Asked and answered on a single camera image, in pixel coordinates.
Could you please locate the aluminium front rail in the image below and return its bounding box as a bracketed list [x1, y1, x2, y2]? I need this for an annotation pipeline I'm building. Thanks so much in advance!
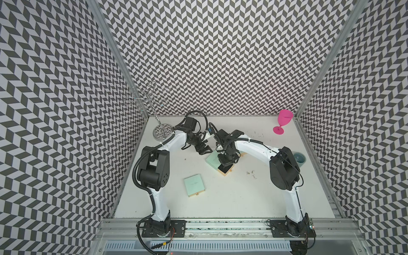
[89, 218, 371, 255]

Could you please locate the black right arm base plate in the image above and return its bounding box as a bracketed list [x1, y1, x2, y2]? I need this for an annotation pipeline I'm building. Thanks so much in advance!
[267, 220, 316, 239]

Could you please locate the aluminium corner post right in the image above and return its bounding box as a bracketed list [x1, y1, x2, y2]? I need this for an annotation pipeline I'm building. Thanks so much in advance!
[295, 0, 369, 119]

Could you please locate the small earrings pile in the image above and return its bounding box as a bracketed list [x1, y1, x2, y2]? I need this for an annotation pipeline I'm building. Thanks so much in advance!
[246, 171, 257, 180]

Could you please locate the teal round cup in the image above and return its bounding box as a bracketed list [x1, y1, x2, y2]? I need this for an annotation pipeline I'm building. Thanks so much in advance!
[293, 152, 307, 167]

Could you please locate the pink plastic wine glass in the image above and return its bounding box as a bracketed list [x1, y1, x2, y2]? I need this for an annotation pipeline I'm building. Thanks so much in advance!
[273, 109, 294, 135]

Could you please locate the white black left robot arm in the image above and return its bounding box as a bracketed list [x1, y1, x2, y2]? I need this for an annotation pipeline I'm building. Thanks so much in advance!
[132, 110, 212, 237]

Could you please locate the aluminium corner post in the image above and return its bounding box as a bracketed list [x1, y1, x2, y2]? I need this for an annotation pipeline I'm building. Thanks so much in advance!
[295, 0, 369, 119]
[85, 0, 149, 119]

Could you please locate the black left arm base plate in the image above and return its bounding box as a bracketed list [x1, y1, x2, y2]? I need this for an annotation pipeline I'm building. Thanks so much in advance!
[142, 220, 187, 238]

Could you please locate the mint green drawer jewelry box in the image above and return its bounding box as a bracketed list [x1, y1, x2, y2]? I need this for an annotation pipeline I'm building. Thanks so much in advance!
[206, 152, 233, 176]

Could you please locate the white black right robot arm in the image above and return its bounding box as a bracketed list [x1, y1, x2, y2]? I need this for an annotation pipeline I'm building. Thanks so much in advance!
[208, 123, 305, 237]

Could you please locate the aluminium corner post left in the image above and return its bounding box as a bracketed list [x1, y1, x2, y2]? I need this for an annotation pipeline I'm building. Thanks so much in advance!
[85, 0, 149, 119]

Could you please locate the chrome jewelry tree stand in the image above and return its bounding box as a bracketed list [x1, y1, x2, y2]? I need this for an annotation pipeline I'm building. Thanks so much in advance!
[126, 81, 173, 141]

